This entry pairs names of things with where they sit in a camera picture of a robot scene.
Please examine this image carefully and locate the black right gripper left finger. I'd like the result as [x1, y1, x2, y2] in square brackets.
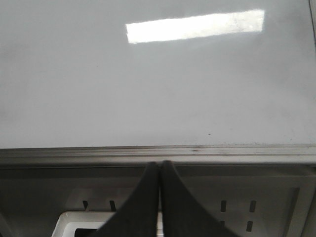
[91, 162, 158, 237]

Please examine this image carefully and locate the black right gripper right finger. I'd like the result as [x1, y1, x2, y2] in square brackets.
[160, 161, 236, 237]

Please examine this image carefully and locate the white plastic marker tray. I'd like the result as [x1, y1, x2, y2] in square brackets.
[52, 208, 164, 237]

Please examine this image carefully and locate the white whiteboard with metal frame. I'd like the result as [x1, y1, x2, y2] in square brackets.
[0, 0, 316, 169]

